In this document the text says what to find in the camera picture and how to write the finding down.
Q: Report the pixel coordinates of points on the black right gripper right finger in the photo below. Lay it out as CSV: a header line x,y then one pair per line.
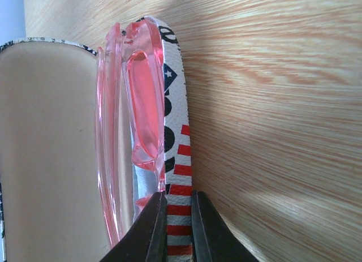
x,y
212,239

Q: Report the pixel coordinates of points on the red sunglasses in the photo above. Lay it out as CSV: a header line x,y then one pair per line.
x,y
129,123

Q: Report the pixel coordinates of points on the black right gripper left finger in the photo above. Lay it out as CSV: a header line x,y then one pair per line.
x,y
146,239

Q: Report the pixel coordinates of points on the stars and stripes glasses case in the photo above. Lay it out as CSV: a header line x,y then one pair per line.
x,y
50,201

